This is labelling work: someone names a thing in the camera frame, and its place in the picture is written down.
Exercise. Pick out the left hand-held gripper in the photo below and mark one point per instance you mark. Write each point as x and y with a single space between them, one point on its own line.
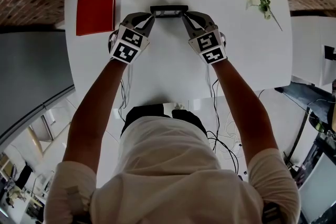
127 46

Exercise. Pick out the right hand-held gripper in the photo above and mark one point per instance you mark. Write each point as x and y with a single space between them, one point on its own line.
210 47

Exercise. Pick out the black picture frame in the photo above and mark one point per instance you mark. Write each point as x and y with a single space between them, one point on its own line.
169 8

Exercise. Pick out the person's left forearm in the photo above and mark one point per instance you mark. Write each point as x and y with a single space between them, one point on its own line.
97 110

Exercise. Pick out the person's right forearm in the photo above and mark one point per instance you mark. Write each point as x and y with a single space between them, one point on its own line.
241 110

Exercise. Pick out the red book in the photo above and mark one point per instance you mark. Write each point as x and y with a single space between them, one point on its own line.
95 10

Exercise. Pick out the person's black trousers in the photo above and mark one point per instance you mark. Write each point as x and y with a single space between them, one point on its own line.
147 112

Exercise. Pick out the grey partition panel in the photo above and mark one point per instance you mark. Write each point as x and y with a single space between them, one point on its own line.
29 73

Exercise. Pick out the printed marker sheet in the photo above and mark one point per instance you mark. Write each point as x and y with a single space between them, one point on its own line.
329 63

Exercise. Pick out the black table leg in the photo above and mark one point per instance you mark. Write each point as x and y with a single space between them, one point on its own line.
298 136

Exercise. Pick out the person's beige shirt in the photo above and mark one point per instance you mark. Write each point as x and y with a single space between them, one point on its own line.
162 178

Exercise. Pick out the white board panel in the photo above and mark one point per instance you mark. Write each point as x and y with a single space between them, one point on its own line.
320 189

